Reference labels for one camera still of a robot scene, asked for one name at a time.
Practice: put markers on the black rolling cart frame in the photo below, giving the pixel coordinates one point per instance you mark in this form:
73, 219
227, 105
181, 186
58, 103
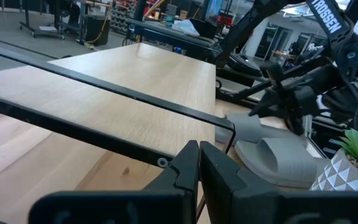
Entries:
42, 32

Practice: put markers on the parts bin rack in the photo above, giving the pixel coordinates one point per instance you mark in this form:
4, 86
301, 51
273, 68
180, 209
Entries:
121, 15

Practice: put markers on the white paper sheet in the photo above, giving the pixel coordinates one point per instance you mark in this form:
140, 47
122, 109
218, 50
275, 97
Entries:
48, 28

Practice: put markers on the grey rubber slide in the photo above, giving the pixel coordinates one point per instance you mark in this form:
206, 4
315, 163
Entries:
244, 127
278, 161

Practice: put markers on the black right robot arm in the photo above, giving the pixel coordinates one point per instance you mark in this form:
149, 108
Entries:
328, 18

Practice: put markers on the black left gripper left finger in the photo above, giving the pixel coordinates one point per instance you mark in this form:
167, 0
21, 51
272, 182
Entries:
172, 180

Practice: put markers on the white crumpled cloth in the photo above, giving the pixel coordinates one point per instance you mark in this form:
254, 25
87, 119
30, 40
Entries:
185, 27

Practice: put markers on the black box cabinet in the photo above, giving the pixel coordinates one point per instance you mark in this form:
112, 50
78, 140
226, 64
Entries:
96, 31

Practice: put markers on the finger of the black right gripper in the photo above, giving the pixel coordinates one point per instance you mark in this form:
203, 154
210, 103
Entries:
266, 102
296, 126

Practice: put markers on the small cardboard box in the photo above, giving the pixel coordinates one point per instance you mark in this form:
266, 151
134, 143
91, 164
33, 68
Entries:
183, 15

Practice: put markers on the black round pole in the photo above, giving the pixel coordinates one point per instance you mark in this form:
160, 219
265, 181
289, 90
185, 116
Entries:
140, 9

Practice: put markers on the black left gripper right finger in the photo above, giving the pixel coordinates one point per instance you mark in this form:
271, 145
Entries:
222, 186

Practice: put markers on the white grey triangle plant pot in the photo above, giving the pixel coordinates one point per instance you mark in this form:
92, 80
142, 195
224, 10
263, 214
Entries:
337, 177

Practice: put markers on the grey top workstation desk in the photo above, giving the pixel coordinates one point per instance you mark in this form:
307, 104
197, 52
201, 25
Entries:
166, 35

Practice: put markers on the wooden shelf black metal frame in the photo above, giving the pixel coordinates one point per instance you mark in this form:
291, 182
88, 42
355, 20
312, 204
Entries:
120, 93

